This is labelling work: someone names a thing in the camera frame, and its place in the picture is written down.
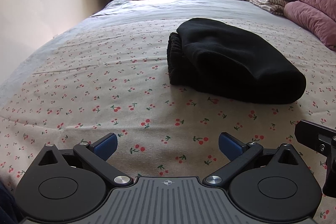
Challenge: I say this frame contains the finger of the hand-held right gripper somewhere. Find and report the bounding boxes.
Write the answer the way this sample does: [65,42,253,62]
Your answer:
[294,120,336,151]

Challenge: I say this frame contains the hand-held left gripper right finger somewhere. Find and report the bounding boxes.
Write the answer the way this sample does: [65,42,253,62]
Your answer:
[204,132,307,186]

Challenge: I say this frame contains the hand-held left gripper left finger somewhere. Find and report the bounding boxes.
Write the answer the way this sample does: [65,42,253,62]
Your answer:
[28,133,134,186]

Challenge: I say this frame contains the black pants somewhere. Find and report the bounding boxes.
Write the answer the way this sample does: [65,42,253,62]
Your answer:
[167,18,307,104]

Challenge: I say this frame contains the cherry print cloth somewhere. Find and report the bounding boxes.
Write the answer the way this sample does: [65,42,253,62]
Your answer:
[0,18,336,224]

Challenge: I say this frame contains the dark blue clothing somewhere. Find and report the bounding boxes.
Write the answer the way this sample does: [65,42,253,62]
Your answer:
[0,179,19,224]

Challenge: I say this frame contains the mauve grey folded quilt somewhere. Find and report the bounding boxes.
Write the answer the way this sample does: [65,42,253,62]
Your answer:
[283,0,336,52]

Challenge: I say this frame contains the striped folded blanket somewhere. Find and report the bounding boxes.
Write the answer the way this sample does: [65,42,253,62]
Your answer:
[249,0,290,17]

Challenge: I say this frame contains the grey bed sheet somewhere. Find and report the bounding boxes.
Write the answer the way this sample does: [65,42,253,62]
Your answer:
[0,0,336,90]

